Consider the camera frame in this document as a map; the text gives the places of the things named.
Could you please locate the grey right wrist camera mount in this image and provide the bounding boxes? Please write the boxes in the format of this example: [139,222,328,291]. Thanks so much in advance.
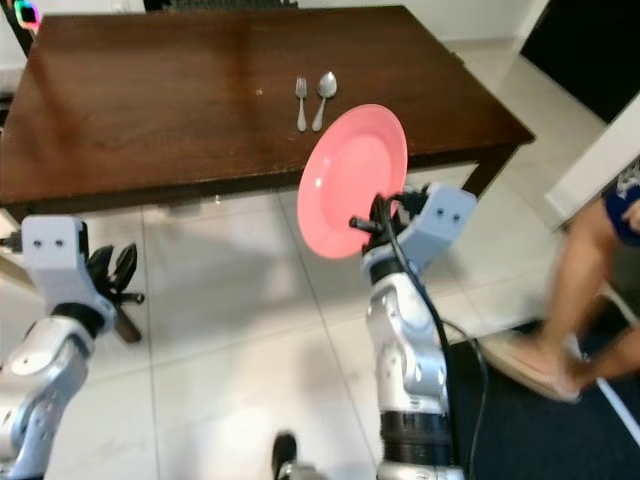
[398,182,479,273]

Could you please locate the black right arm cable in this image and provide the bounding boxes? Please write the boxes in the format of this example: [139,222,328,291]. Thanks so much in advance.
[380,190,491,480]

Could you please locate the silver metal spoon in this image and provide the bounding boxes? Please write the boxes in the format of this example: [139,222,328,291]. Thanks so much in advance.
[311,71,339,133]

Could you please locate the pink round plate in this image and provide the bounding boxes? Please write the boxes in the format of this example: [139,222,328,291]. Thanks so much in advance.
[296,104,410,261]

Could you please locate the dark brown wooden table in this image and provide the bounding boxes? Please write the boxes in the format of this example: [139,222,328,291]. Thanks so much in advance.
[0,5,537,346]

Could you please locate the person's bare leg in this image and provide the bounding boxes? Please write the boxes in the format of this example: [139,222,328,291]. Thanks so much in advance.
[535,190,640,393]

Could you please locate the silver metal fork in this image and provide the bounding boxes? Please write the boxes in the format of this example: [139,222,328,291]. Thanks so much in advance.
[294,77,309,133]

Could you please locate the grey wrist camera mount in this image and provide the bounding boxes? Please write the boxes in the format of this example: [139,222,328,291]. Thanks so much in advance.
[21,214,108,309]
[398,182,479,273]

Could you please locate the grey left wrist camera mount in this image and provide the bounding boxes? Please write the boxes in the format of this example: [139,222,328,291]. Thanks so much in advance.
[21,214,108,309]

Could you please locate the blue patterned shorts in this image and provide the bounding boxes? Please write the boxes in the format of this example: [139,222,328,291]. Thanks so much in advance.
[603,155,640,248]

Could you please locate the small device with colourful lights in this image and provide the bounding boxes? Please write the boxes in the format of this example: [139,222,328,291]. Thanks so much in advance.
[14,0,44,32]

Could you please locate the dark floor mat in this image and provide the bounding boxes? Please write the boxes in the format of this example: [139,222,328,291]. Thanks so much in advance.
[444,298,640,480]

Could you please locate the black keyboard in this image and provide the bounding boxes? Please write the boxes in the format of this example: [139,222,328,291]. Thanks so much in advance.
[144,0,303,14]

